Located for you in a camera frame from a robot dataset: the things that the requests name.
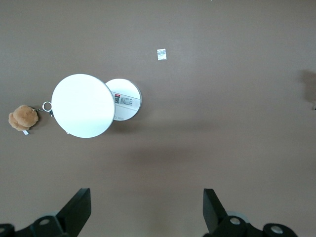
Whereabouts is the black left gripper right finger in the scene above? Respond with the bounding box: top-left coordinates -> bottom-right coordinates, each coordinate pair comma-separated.
203,189 -> 298,237

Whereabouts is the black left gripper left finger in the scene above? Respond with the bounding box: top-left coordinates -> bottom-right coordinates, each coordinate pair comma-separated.
0,188 -> 92,237

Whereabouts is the brown plush keychain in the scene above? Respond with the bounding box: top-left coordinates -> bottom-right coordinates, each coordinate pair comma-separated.
8,101 -> 55,136

